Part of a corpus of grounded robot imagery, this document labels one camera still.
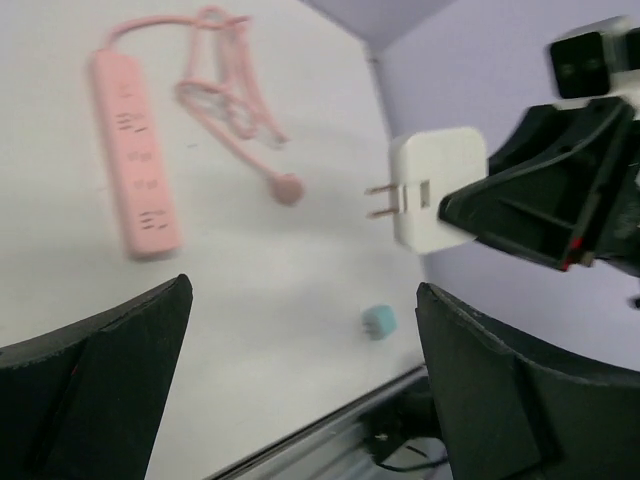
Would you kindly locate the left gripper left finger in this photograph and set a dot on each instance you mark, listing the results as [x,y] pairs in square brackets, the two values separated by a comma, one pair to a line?
[86,401]

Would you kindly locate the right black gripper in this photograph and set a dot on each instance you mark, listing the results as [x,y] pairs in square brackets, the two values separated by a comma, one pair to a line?
[562,190]

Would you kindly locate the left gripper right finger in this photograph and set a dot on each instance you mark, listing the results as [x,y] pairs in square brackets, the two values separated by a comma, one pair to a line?
[512,406]

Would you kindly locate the white plug adapter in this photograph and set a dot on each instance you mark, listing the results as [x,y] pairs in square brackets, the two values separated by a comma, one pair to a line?
[425,167]

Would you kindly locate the teal plug adapter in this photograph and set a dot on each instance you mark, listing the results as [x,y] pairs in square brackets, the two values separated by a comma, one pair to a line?
[379,322]

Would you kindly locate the pink power strip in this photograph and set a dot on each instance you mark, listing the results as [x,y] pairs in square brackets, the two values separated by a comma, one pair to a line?
[142,193]

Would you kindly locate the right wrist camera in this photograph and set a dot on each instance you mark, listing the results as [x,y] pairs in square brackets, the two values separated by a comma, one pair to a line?
[597,60]

